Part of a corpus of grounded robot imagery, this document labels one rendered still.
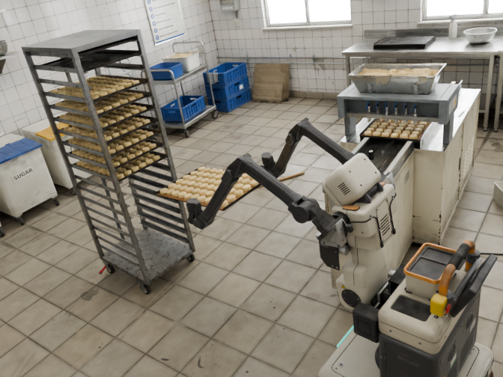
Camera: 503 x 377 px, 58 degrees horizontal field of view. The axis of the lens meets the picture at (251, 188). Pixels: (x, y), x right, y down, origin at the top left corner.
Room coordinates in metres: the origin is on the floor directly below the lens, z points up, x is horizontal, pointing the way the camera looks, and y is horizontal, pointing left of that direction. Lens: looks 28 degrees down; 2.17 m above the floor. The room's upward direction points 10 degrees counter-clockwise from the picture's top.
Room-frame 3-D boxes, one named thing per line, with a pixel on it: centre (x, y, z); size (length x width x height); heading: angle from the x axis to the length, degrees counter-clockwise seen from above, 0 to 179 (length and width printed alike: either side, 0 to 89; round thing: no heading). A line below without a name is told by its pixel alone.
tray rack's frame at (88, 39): (3.07, 0.91, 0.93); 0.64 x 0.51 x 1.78; 45
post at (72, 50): (2.70, 0.86, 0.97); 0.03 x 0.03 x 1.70; 45
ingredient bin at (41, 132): (5.00, 2.02, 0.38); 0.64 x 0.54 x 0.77; 48
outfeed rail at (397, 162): (2.95, -1.25, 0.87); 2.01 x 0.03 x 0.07; 143
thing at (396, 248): (2.54, -0.76, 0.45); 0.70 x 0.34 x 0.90; 143
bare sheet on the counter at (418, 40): (5.43, -2.06, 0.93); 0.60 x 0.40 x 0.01; 52
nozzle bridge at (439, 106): (2.95, -1.07, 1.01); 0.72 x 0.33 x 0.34; 53
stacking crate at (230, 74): (7.05, 0.10, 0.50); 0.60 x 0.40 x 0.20; 143
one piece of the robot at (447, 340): (1.49, -0.67, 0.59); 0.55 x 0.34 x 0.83; 135
